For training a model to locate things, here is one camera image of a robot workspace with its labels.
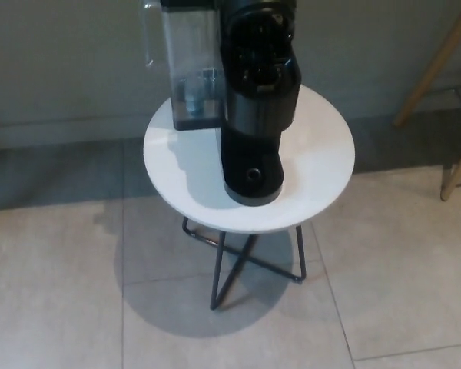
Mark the black pod coffee maker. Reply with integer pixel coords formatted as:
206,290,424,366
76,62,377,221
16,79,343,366
219,0,303,204

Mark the clear water tank black lid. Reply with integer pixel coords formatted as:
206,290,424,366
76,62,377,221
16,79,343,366
144,0,226,131

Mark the round white side table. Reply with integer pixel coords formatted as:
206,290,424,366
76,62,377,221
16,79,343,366
144,85,357,311

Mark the black wire table base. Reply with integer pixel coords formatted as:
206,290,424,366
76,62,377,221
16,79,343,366
181,216,307,311

